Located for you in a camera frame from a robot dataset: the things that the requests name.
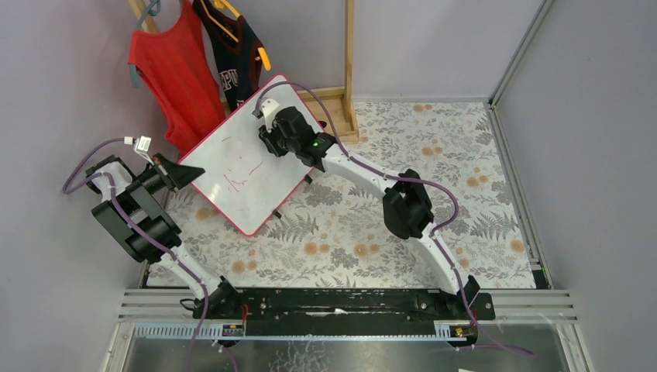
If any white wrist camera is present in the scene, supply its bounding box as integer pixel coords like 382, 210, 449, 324
253, 98, 280, 122
123, 136, 152, 154

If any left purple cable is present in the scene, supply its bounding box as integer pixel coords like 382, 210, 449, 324
62, 136, 243, 372

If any floral patterned table mat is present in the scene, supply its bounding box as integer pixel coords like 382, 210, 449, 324
167, 102, 535, 289

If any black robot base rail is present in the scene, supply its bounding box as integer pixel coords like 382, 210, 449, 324
190, 288, 496, 336

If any dark navy tank top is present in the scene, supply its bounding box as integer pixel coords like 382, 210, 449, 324
192, 1, 264, 111

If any purple cable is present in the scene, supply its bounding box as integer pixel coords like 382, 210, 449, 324
252, 81, 538, 358
62, 136, 243, 372

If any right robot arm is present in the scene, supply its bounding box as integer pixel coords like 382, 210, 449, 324
253, 103, 480, 311

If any red tank top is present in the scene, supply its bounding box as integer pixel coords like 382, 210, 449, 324
128, 1, 225, 156

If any wooden clothes rack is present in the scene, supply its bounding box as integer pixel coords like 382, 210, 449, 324
128, 0, 360, 146

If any yellow clothes hanger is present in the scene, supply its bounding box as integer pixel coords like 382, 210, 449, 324
201, 0, 272, 71

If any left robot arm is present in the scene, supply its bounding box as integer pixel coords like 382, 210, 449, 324
85, 153, 245, 319

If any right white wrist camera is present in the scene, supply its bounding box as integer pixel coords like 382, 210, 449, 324
253, 98, 280, 122

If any pink-framed whiteboard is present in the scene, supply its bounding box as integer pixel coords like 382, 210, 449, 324
179, 95, 311, 236

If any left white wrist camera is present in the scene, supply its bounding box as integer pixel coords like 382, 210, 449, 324
123, 136, 152, 154

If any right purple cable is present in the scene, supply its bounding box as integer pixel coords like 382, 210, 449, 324
252, 81, 538, 358

